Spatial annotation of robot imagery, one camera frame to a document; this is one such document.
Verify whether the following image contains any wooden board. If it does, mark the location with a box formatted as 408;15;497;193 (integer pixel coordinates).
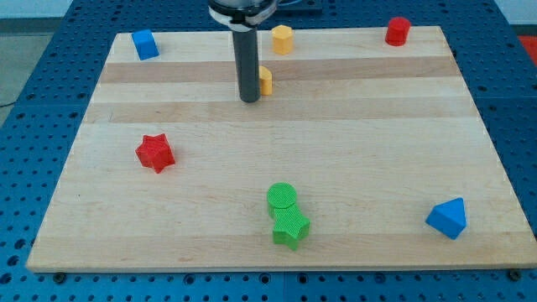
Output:
27;26;536;273

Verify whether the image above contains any red cylinder block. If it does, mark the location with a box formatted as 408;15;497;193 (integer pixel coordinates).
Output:
385;17;411;47

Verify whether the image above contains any green star block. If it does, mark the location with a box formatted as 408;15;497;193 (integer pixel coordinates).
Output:
272;205;310;251

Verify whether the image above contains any yellow hexagon block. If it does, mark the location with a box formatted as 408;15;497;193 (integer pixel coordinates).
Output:
271;25;294;55

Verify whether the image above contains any blue cube block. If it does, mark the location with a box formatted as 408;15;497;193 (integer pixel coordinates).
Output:
131;29;159;60

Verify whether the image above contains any green cylinder block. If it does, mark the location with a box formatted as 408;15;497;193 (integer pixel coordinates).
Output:
266;182;297;219

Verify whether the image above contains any yellow heart block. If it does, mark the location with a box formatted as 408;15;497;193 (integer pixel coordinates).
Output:
259;65;273;96

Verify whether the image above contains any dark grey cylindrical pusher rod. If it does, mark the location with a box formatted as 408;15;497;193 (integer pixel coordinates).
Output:
232;28;261;103

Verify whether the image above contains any blue triangle block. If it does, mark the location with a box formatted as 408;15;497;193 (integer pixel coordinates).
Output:
425;197;467;240

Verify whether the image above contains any red star block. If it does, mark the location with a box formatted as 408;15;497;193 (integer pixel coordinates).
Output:
135;133;175;174

